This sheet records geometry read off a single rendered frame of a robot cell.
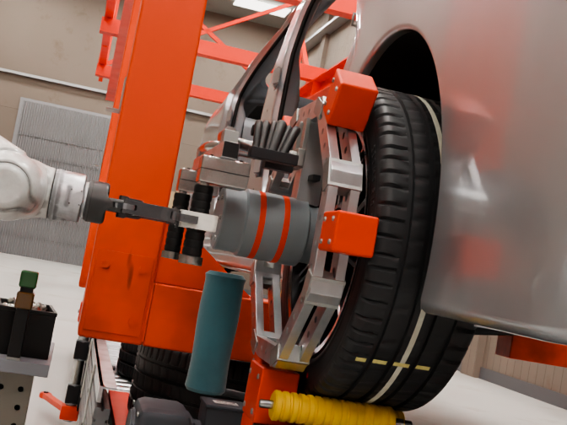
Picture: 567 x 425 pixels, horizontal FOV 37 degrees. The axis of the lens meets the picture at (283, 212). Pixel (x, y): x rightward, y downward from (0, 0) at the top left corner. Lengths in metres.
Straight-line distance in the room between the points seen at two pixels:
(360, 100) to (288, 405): 0.59
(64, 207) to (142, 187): 0.67
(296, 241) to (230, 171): 0.24
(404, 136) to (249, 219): 0.35
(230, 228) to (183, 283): 0.53
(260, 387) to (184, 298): 0.52
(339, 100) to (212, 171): 0.27
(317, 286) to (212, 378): 0.43
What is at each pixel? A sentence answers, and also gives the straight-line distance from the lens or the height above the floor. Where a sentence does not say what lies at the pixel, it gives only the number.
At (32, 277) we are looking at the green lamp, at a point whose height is 0.65.
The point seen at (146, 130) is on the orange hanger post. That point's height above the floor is 1.05.
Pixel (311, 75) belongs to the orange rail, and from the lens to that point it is 11.23.
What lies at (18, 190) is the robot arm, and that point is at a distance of 1.33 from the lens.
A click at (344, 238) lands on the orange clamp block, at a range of 1.44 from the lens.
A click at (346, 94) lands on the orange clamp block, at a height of 1.11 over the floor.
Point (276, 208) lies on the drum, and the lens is 1.72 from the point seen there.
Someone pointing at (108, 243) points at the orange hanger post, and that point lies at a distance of 2.17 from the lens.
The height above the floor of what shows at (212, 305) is 0.67.
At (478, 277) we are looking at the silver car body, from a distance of 1.27.
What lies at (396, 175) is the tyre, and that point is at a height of 0.97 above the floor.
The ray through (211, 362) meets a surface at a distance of 1.86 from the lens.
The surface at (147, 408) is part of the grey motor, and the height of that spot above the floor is 0.40.
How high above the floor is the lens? 0.77
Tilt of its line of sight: 4 degrees up
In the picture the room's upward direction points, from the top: 10 degrees clockwise
